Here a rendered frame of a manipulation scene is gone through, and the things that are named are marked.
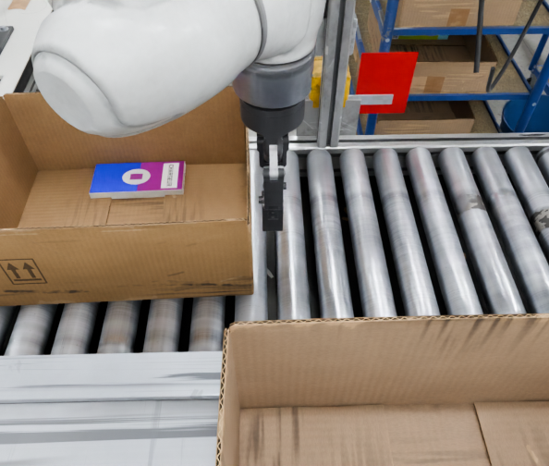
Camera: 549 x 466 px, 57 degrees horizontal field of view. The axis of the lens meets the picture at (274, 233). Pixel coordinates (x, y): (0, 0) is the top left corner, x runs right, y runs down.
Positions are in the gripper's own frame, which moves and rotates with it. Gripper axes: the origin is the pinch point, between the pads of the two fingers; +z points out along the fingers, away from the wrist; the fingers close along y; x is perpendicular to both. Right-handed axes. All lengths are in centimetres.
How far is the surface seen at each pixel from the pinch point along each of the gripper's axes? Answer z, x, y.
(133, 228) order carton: -5.4, 17.5, -7.5
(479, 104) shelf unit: 52, -73, 95
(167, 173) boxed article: 8.7, 18.2, 17.6
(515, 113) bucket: 63, -93, 106
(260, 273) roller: 11.4, 2.0, -2.6
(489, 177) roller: 11.5, -40.4, 18.2
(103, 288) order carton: 7.6, 24.6, -7.6
